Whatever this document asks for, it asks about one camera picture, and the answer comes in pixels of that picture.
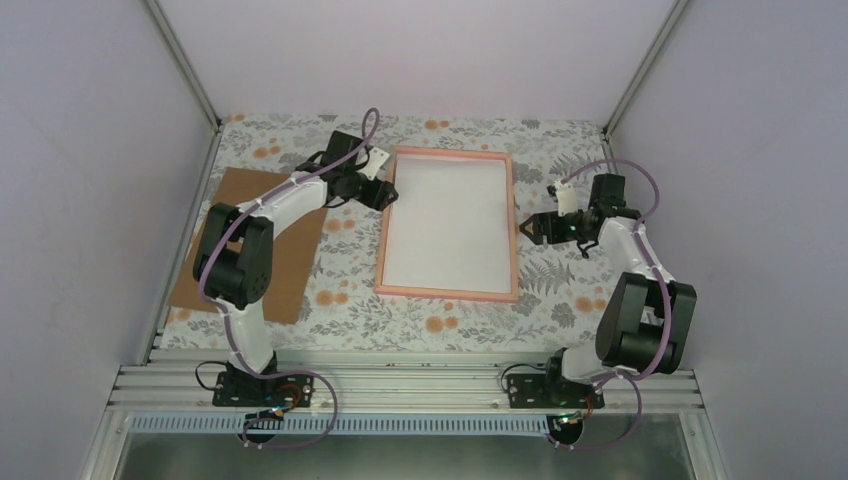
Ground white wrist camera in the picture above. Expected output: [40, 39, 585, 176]
[356, 147, 391, 180]
[547, 179, 579, 217]

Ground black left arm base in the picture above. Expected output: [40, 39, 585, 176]
[212, 369, 315, 409]

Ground floral patterned table cloth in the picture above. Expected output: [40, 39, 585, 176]
[158, 113, 658, 355]

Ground sunset landscape photo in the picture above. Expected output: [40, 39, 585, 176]
[382, 153, 515, 295]

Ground aluminium rail platform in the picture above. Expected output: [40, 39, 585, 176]
[83, 348, 726, 479]

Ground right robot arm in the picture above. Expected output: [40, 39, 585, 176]
[520, 174, 697, 407]

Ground pink wooden picture frame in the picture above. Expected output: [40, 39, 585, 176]
[373, 146, 521, 305]

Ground grey slotted cable duct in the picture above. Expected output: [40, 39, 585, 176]
[129, 412, 578, 437]

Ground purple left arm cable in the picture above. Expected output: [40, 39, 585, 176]
[197, 107, 382, 452]

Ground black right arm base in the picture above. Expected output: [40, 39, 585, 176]
[502, 373, 606, 409]

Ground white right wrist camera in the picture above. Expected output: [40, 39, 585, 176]
[547, 179, 579, 217]

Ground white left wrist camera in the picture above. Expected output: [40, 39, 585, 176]
[356, 147, 391, 180]

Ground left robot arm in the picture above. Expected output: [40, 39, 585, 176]
[193, 131, 399, 405]

